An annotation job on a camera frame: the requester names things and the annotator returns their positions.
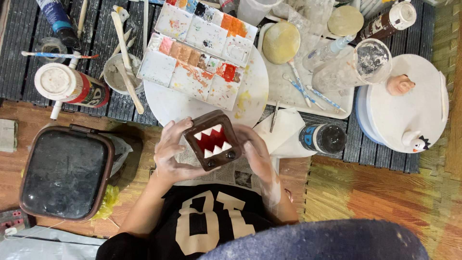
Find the crumpled clear plastic bag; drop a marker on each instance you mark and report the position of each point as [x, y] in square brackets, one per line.
[310, 21]

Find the white turntable with blue base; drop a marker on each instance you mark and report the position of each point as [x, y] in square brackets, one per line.
[404, 115]

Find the clear plastic cup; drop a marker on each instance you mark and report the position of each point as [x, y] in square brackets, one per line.
[353, 68]

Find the blue white paint brush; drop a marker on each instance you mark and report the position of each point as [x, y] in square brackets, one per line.
[54, 55]

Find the yellow plastic bag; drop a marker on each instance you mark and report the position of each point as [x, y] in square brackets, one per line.
[106, 202]

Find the red label paint bottle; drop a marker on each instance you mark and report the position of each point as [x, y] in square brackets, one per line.
[72, 86]

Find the person's right hand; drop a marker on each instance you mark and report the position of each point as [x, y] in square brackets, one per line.
[258, 159]

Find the person's black printed shirt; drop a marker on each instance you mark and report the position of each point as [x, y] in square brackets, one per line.
[202, 224]

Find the long wooden modelling tool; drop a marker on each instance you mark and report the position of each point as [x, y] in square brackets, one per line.
[121, 36]

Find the thin metal sculpting tool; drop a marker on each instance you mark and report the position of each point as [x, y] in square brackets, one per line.
[275, 117]

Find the pale round sponge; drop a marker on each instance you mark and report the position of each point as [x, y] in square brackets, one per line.
[345, 21]

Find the person's left hand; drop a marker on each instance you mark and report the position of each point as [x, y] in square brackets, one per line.
[166, 159]

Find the blue patterned paint brush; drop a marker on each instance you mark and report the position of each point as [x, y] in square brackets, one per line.
[303, 92]
[325, 98]
[299, 83]

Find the white plastic tray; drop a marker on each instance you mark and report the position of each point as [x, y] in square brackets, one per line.
[281, 90]

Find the grey plastic sheet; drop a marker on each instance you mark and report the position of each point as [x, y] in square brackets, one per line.
[43, 247]

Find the person's blue jeans leg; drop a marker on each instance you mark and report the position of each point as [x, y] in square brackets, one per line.
[317, 242]

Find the dark slatted floor mat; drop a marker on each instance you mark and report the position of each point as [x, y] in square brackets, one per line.
[21, 72]

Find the brown paint bottle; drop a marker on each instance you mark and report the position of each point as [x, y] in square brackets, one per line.
[386, 21]

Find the blue paint tube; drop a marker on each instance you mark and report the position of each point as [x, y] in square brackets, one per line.
[59, 21]

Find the small clear glass jar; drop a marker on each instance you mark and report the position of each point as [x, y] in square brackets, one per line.
[51, 48]

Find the white round turntable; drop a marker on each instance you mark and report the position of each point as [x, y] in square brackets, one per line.
[249, 101]

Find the white paint palette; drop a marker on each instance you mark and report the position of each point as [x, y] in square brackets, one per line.
[202, 54]

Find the clear plastic container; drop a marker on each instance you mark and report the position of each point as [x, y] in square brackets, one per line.
[252, 11]

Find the yellow round sponge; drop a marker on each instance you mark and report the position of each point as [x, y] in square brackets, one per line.
[281, 43]

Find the newspaper sheet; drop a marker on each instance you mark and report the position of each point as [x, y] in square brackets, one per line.
[234, 173]

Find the black bin with brown rim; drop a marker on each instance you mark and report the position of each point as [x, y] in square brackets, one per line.
[65, 173]

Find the cup of grey water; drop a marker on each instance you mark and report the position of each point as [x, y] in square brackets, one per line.
[115, 79]

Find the white paper towel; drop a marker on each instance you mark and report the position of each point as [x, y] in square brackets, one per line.
[285, 133]

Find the brown clay monster box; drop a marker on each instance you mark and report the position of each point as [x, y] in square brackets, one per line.
[213, 142]

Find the person's right fingers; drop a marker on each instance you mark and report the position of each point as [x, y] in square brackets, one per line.
[249, 135]

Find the white clay bird figure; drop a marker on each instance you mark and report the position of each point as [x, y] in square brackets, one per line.
[415, 141]

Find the grey power strip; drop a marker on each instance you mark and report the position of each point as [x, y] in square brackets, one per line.
[14, 220]

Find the pink clay figure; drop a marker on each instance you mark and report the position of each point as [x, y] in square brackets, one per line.
[399, 85]

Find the blue label black paint bottle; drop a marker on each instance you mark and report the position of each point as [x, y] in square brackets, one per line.
[323, 138]

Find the clear spray bottle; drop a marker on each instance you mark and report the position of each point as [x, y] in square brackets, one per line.
[325, 54]

